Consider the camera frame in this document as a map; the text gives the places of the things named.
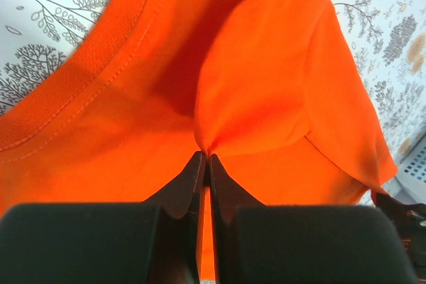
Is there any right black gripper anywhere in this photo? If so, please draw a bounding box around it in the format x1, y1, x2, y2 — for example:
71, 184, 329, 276
371, 192, 425, 267

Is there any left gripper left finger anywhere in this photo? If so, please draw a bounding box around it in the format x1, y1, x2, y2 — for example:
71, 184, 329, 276
1, 152, 206, 283

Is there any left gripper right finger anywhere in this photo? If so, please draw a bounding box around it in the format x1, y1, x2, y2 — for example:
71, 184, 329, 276
208, 156, 416, 283

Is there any orange t-shirt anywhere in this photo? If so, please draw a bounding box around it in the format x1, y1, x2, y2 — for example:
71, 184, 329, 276
1, 0, 397, 281

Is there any white plastic basket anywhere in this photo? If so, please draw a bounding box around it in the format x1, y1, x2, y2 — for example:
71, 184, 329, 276
385, 135, 425, 204

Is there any floral table mat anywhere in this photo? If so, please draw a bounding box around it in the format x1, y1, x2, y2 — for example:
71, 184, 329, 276
1, 0, 425, 162

